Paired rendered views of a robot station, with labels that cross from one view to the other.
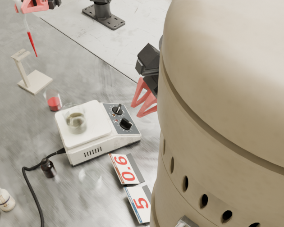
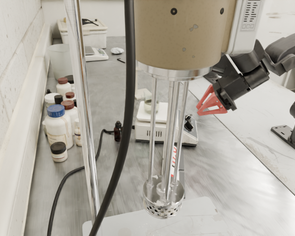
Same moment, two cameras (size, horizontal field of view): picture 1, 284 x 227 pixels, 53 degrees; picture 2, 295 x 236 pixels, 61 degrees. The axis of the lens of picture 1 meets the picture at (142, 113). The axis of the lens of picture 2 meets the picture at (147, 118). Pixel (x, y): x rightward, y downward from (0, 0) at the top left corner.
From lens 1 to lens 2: 0.32 m
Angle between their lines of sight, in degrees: 30
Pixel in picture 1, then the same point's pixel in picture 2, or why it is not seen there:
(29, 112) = not seen: hidden behind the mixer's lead
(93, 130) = (161, 116)
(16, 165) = (99, 127)
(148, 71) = (214, 68)
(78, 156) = (142, 131)
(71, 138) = (143, 115)
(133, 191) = not seen: hidden behind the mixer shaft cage
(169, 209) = not seen: outside the picture
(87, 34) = (193, 82)
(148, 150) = (199, 154)
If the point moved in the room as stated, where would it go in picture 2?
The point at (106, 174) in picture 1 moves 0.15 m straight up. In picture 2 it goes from (156, 154) to (158, 110)
